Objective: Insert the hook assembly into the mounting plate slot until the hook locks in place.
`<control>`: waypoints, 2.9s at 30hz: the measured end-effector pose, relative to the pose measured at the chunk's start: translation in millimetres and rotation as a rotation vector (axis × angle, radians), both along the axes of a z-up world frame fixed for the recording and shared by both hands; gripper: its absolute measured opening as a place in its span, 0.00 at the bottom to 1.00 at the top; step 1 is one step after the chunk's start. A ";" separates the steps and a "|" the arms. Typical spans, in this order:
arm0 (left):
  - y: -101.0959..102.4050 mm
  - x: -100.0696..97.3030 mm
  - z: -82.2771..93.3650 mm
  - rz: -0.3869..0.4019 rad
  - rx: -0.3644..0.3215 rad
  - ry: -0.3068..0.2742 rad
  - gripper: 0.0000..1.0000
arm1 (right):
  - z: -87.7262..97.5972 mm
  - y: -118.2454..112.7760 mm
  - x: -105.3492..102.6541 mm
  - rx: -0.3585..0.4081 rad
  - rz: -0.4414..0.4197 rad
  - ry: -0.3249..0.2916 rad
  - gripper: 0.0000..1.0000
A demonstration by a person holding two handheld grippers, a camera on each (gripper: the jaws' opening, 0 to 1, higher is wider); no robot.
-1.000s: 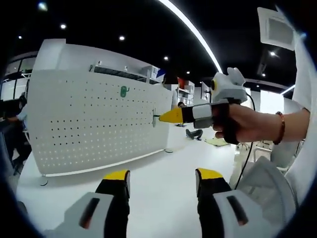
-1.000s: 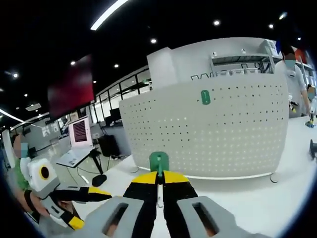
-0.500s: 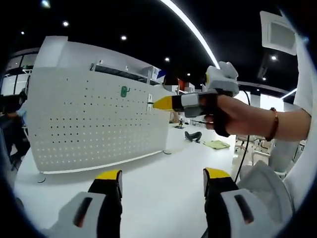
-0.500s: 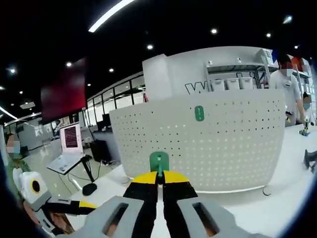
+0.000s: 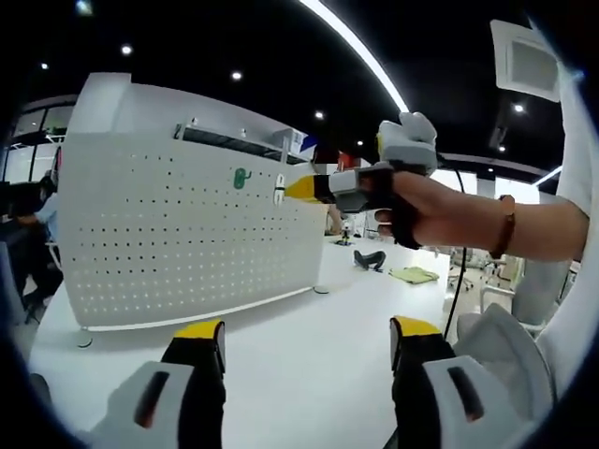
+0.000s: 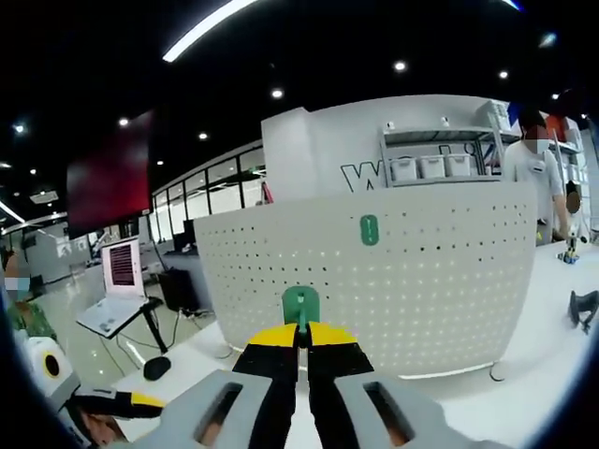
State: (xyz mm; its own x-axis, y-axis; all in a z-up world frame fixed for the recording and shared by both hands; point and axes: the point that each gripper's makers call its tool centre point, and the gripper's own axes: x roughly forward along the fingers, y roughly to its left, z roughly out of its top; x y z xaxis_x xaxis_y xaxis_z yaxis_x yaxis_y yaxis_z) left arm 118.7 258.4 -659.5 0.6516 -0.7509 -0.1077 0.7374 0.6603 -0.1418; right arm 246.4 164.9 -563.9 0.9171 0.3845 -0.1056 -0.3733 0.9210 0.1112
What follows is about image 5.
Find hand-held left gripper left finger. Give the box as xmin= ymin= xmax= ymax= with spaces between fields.
xmin=91 ymin=319 xmax=228 ymax=449

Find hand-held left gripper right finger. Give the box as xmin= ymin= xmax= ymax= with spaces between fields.
xmin=389 ymin=315 xmax=534 ymax=449

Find white perforated mounting plate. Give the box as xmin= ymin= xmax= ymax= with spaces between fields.
xmin=55 ymin=133 xmax=331 ymax=348

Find person's right hand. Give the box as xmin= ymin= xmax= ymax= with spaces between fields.
xmin=373 ymin=171 xmax=490 ymax=256

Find black curved headset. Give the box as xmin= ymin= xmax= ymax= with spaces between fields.
xmin=353 ymin=250 xmax=387 ymax=273

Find yellow-green cloth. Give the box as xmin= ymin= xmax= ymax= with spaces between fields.
xmin=388 ymin=266 xmax=440 ymax=285

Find long ceiling light strip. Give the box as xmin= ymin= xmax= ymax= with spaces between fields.
xmin=299 ymin=0 xmax=408 ymax=113

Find grey metal shelf rack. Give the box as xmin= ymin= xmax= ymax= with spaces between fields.
xmin=173 ymin=116 xmax=313 ymax=165

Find white ceiling air vent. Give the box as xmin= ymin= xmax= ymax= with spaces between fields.
xmin=489 ymin=18 xmax=562 ymax=102

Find white office chair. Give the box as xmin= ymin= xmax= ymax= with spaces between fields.
xmin=480 ymin=259 xmax=573 ymax=328

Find round ceiling downlights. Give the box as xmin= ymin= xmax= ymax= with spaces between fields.
xmin=39 ymin=43 xmax=525 ymax=153

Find person's white shirt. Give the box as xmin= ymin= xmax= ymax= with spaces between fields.
xmin=533 ymin=46 xmax=599 ymax=403

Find black computer monitor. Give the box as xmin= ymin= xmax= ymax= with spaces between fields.
xmin=0 ymin=181 xmax=38 ymax=221

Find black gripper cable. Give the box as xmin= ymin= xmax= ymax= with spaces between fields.
xmin=437 ymin=152 xmax=474 ymax=338

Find beaded bracelet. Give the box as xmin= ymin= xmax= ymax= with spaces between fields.
xmin=489 ymin=194 xmax=518 ymax=260

